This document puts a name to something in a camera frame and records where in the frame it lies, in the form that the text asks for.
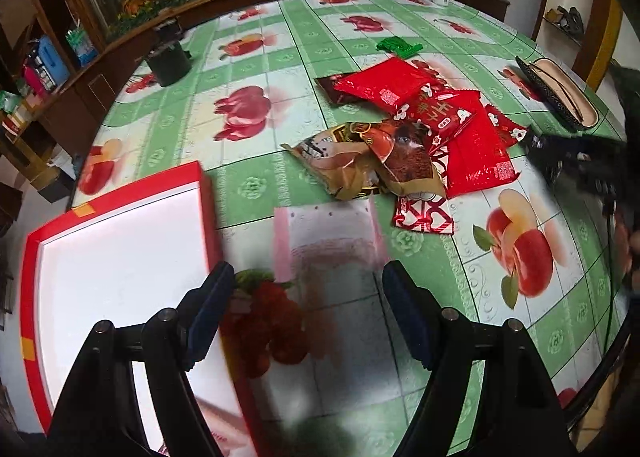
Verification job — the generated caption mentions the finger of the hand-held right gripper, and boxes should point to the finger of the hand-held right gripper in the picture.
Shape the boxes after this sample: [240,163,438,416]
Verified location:
[525,133,628,164]
[545,159,622,204]

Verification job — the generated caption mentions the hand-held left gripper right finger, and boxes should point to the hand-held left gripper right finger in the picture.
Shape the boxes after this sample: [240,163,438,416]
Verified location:
[381,260,581,457]

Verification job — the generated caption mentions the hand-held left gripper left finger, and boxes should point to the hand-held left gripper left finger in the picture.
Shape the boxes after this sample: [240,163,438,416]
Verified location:
[47,262,237,457]

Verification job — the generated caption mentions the small red snack packet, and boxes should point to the small red snack packet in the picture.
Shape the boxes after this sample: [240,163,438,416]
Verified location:
[484,104,530,148]

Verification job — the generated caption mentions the plain red snack packet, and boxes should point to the plain red snack packet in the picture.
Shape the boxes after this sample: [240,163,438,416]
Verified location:
[444,107,519,198]

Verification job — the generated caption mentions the red box with white inside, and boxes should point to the red box with white inside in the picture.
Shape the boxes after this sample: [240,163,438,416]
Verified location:
[20,161,271,457]

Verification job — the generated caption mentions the pink white snack packet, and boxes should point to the pink white snack packet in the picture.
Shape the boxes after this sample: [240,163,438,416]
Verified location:
[274,201,390,284]

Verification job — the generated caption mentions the brown dark picture snack packet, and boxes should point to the brown dark picture snack packet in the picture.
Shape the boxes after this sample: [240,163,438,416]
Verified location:
[369,119,447,198]

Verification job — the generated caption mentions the glossy red snack packet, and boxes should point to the glossy red snack packet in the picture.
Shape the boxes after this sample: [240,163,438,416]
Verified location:
[332,56,448,114]

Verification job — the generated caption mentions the open patterned glasses case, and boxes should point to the open patterned glasses case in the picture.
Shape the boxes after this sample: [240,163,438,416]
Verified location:
[515,56,601,132]

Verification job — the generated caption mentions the red white heart snack packet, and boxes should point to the red white heart snack packet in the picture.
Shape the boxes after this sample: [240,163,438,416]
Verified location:
[391,193,456,236]

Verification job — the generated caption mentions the tan brown snack packet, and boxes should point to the tan brown snack packet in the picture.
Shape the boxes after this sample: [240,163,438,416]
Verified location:
[281,122,396,201]

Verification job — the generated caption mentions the green snack packet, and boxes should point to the green snack packet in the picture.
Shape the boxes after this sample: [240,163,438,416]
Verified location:
[376,36,424,59]

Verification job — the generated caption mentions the maroon nut snack packet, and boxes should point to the maroon nut snack packet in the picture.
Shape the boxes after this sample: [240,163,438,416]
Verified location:
[314,73,353,106]

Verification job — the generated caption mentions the black cup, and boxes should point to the black cup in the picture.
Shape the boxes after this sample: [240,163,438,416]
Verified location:
[146,39,194,88]

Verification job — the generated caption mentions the green fruit print tablecloth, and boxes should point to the green fruit print tablecloth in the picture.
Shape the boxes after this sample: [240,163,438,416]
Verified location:
[70,0,632,457]

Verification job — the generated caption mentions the wooden shelf unit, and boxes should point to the wooden shelf unit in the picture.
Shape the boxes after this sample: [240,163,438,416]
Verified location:
[0,0,118,202]

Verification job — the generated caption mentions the small black box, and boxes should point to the small black box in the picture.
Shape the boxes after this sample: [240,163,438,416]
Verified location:
[153,19,184,44]

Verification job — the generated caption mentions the green white packet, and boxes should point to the green white packet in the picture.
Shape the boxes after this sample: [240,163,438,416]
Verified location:
[66,27,99,68]

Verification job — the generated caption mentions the blue container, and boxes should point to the blue container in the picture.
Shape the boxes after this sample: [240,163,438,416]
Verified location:
[36,34,72,86]

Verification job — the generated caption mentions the dark items on wall shelf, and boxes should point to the dark items on wall shelf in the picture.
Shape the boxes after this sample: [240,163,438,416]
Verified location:
[544,4,585,36]

